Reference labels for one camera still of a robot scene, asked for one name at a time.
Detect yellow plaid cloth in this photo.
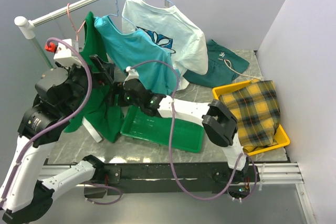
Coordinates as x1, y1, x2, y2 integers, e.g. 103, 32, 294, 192
219, 80, 280, 148

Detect pink wire hanger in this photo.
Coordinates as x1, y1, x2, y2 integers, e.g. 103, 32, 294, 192
66, 3, 86, 51

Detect metal clothes rack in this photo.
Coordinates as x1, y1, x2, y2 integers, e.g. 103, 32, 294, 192
14, 0, 171, 143

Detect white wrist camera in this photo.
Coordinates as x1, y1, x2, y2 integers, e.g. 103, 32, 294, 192
124, 66, 139, 83
45, 42, 82, 68

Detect green plastic tray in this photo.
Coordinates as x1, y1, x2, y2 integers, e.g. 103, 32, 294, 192
120, 106, 204, 153

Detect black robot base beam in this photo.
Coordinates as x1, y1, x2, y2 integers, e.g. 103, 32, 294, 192
83, 155, 260, 203

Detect turquoise t shirt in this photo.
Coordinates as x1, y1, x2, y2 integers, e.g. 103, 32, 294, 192
94, 16, 176, 95

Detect yellow plastic tray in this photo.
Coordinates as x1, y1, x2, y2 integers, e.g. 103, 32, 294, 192
212, 79, 290, 156

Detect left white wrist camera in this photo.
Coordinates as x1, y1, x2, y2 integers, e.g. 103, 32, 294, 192
45, 42, 82, 68

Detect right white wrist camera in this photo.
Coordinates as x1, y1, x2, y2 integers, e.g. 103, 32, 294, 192
124, 66, 139, 83

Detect green t shirt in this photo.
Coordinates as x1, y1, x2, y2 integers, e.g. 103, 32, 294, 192
64, 12, 124, 143

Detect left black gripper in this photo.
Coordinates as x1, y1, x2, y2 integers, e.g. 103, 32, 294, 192
56, 54, 116, 115

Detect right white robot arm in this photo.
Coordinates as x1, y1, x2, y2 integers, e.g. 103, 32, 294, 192
117, 79, 249, 182

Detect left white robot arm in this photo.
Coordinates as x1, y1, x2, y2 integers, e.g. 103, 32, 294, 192
1, 56, 115, 223

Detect white flower print t shirt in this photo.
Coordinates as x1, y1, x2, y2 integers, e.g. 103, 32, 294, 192
122, 0, 208, 90

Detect blue wire hanger left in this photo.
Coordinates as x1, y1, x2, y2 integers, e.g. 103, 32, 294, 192
109, 0, 138, 30

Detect dark teal shorts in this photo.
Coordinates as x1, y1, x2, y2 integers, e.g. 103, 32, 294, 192
183, 40, 249, 88

